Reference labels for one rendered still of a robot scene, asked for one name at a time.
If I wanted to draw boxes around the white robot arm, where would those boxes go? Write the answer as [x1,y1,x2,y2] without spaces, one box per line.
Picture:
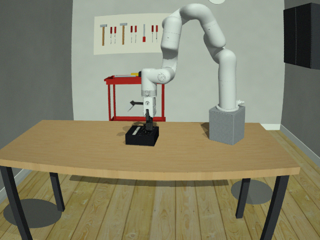
[141,3,245,112]

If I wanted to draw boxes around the black lighting desk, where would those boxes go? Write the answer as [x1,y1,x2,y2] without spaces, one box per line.
[125,123,159,147]

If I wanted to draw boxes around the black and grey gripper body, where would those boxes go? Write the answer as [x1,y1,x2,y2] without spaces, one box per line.
[142,95,157,118]

